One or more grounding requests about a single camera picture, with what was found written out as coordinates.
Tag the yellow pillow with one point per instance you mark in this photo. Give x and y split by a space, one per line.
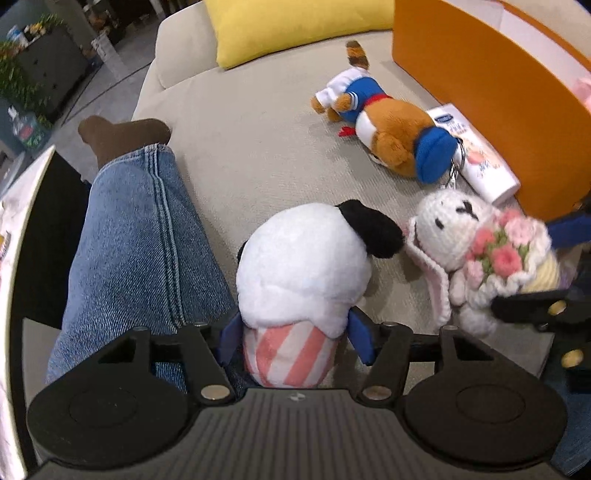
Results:
286 27

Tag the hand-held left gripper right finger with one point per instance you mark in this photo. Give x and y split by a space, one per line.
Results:
362 337

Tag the white lotion bottle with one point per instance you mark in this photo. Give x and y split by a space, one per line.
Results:
485 161

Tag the person's left leg in jeans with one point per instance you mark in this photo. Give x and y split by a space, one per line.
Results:
138 258

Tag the person's leg in jeans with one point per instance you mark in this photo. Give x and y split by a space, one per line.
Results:
572 424
138 258

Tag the person's right leg in jeans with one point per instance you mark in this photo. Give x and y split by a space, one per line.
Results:
572 424

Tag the white black-eared plush toy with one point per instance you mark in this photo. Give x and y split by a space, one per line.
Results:
300 267

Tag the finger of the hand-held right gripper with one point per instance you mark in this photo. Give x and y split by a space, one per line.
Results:
526 307
570 231

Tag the white box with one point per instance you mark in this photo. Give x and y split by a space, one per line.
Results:
107 53

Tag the dark grey cabinet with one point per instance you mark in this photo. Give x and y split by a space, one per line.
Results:
55 64

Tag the white crochet bunny with bouquet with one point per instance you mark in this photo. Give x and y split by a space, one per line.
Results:
443 226

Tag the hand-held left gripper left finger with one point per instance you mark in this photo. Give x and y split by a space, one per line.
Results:
229 342

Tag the green plant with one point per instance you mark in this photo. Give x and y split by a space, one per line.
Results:
18 83

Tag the brown fox plush sailor outfit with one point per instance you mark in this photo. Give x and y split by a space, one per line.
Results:
392 127

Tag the beige sofa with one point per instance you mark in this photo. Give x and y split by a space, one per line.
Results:
258 138

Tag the orange storage box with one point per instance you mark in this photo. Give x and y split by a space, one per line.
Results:
485 83

